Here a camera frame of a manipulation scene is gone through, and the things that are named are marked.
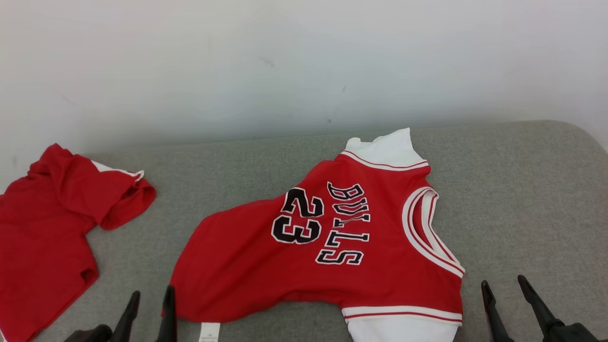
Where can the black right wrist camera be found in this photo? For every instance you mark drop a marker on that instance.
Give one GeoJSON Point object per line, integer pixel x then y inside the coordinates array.
{"type": "Point", "coordinates": [579, 333]}

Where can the red Bulls 23 jersey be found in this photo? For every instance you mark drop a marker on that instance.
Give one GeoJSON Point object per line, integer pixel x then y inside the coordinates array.
{"type": "Point", "coordinates": [237, 266]}

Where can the red shorts with white stripe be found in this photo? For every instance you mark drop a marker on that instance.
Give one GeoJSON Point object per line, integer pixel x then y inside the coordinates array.
{"type": "Point", "coordinates": [38, 237]}

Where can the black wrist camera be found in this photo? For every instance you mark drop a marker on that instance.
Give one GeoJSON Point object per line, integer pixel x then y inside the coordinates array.
{"type": "Point", "coordinates": [579, 333]}
{"type": "Point", "coordinates": [92, 335]}

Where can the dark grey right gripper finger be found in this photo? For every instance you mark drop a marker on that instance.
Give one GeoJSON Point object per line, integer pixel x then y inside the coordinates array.
{"type": "Point", "coordinates": [494, 316]}
{"type": "Point", "coordinates": [536, 301]}

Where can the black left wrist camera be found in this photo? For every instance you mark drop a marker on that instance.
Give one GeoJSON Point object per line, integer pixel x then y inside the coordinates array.
{"type": "Point", "coordinates": [92, 335]}

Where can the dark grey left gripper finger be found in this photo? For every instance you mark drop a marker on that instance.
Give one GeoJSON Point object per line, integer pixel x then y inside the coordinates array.
{"type": "Point", "coordinates": [168, 318]}
{"type": "Point", "coordinates": [127, 320]}

